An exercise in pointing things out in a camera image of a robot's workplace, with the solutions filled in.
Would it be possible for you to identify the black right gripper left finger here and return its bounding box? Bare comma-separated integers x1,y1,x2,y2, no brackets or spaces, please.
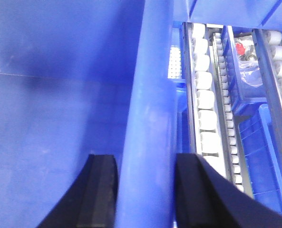
38,154,118,228

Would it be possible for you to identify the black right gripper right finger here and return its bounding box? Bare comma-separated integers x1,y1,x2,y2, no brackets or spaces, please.
175,153,282,228

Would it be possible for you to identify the large blue plastic bin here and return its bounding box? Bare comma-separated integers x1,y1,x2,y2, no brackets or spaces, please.
0,0,282,228

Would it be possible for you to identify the empty blue bin below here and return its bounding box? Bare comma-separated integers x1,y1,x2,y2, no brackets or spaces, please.
239,104,282,215

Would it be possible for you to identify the blue bin with parts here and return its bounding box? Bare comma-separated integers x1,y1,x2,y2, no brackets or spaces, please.
221,26,267,116

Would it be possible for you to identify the small roller track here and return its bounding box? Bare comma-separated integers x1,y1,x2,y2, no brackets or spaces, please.
212,32,253,198

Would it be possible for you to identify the white roller track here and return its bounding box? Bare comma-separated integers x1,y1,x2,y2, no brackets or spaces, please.
252,29,282,145
182,22,233,181

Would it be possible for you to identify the right white roller track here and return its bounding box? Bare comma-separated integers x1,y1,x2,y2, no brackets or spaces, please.
252,29,282,145

